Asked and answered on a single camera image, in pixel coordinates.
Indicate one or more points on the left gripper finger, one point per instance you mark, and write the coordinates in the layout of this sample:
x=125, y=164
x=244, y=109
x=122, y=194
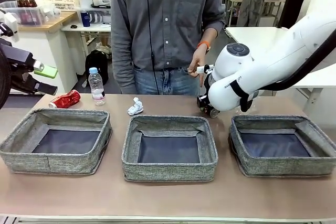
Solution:
x=15, y=54
x=34, y=87

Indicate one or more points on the white desk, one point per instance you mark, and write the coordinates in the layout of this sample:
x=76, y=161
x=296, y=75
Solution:
x=86, y=28

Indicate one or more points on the person in grey shirt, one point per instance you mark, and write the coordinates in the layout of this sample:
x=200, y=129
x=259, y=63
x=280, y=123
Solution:
x=168, y=24

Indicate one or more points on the person right forearm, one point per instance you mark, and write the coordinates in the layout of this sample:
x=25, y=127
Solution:
x=122, y=72

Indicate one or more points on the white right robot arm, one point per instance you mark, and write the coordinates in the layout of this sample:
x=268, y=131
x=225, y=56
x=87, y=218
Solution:
x=275, y=58

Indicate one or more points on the black backpack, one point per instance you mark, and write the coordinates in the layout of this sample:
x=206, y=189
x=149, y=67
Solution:
x=97, y=66

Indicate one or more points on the blue canister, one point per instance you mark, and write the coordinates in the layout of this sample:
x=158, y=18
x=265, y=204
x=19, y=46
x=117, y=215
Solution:
x=85, y=19

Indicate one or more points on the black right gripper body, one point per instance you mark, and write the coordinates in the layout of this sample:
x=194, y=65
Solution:
x=208, y=85

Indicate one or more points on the grey fabric basket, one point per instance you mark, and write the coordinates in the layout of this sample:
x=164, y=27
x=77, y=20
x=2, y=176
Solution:
x=283, y=167
x=168, y=172
x=68, y=165

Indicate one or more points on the white paper roll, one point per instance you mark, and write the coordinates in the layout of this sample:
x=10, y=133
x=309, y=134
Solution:
x=85, y=1

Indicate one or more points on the white table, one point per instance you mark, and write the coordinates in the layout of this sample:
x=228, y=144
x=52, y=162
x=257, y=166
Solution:
x=252, y=35

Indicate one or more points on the orange wristwatch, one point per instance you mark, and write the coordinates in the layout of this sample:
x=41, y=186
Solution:
x=203, y=44

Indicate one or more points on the person left forearm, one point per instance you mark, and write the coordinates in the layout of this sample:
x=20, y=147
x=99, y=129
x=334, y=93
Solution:
x=208, y=36

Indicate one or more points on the white plastic crate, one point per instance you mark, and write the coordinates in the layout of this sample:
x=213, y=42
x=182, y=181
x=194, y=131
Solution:
x=65, y=2

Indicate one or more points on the crushed red soda can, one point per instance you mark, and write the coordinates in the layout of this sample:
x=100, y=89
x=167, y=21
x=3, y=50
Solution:
x=67, y=99

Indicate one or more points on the clear plastic water bottle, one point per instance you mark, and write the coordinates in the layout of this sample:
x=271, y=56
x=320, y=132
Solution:
x=96, y=85

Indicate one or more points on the person left hand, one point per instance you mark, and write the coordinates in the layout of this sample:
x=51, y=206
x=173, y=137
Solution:
x=194, y=64

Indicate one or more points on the clear plastic storage box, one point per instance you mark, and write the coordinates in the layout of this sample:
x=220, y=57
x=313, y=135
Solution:
x=29, y=15

